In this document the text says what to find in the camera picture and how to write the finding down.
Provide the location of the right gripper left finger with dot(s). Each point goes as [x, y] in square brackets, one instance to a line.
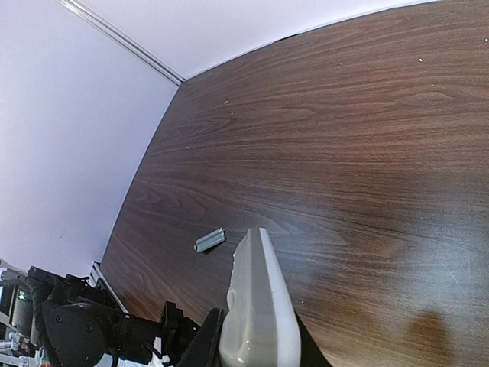
[204, 349]

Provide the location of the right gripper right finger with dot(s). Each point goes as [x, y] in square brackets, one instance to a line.
[310, 354]

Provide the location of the white remote control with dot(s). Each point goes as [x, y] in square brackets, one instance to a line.
[260, 327]

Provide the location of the grey battery cover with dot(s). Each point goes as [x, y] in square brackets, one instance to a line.
[210, 240]

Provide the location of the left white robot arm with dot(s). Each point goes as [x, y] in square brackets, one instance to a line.
[78, 324]

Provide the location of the aluminium front rail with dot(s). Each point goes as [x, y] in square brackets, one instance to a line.
[97, 279]

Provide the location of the left aluminium corner post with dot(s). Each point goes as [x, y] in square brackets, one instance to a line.
[123, 40]

